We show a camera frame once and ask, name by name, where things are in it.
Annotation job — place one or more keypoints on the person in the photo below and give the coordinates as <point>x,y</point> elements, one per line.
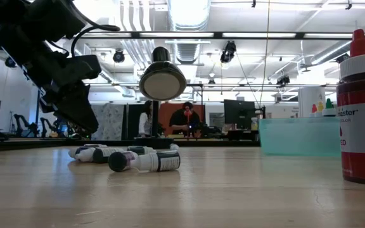
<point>145,122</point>
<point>179,122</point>

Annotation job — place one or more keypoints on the black ceiling spotlight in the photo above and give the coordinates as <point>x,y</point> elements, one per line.
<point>283,79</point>
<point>119,56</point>
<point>228,52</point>

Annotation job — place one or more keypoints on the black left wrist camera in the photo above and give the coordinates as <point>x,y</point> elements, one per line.
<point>87,66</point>

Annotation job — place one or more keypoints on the red tool on stand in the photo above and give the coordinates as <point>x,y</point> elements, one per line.
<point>188,112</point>

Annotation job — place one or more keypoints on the background black robot arm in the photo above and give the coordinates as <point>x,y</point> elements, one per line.
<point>27,125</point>

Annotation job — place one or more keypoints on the black aluminium table frame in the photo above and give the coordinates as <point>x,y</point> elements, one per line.
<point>27,145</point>

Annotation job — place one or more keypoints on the marble patterned partition panel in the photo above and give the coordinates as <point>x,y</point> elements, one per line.
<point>111,123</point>

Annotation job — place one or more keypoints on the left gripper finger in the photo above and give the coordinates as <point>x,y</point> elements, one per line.
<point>49,102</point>
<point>81,107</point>

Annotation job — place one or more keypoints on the large yellow food coloring bottle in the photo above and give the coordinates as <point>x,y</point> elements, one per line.
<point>320,107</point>

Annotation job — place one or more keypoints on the small blue food coloring bottle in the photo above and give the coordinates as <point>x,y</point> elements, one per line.
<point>82,154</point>

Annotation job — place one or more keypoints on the white round pillar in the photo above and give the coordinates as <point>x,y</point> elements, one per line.
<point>310,98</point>

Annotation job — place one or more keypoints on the black computer monitor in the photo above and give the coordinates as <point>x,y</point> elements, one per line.
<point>238,111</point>

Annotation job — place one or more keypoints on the silver ventilation duct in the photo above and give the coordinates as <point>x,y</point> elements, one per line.
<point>189,16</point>

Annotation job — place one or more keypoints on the large red food coloring bottle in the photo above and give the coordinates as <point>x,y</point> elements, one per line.
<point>363,133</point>
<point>314,109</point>

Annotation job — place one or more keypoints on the black desk lamp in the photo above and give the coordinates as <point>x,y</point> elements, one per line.
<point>162,82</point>

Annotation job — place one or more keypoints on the teal translucent plastic bin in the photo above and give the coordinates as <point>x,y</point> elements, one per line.
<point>296,136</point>

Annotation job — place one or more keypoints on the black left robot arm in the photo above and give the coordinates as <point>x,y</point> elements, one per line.
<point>27,16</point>

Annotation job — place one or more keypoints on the orange partition panel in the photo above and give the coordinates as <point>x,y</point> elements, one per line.
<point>163,117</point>

